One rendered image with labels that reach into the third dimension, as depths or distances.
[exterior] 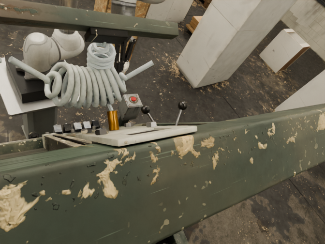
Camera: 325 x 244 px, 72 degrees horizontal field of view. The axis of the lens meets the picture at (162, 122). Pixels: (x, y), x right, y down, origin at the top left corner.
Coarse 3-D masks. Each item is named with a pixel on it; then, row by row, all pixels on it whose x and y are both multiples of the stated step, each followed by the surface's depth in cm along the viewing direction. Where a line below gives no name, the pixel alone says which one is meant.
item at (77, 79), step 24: (0, 0) 22; (24, 24) 24; (48, 24) 25; (72, 24) 26; (96, 24) 27; (120, 24) 29; (144, 24) 31; (168, 24) 33; (72, 72) 30; (96, 72) 32; (48, 96) 30; (72, 96) 31; (96, 96) 32; (120, 96) 34
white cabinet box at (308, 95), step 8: (312, 80) 352; (320, 80) 344; (304, 88) 364; (312, 88) 355; (320, 88) 347; (296, 96) 376; (304, 96) 367; (312, 96) 358; (320, 96) 350; (288, 104) 389; (296, 104) 379; (304, 104) 370; (312, 104) 361
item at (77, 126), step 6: (54, 126) 145; (60, 126) 146; (66, 126) 148; (78, 126) 151; (84, 126) 153; (90, 126) 155; (96, 126) 157; (54, 132) 145; (60, 132) 145; (66, 132) 148; (30, 138) 136
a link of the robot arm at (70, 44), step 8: (64, 0) 127; (72, 0) 128; (56, 32) 143; (64, 32) 142; (72, 32) 144; (56, 40) 145; (64, 40) 144; (72, 40) 146; (80, 40) 155; (64, 48) 147; (72, 48) 150; (80, 48) 157; (64, 56) 151; (72, 56) 156
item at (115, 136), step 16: (96, 32) 27; (112, 32) 28; (96, 48) 31; (112, 48) 32; (96, 64) 32; (112, 64) 33; (112, 112) 35; (112, 128) 35; (128, 128) 35; (144, 128) 31; (160, 128) 29; (176, 128) 25; (192, 128) 26; (48, 144) 98; (64, 144) 60; (80, 144) 53; (112, 144) 22; (128, 144) 22
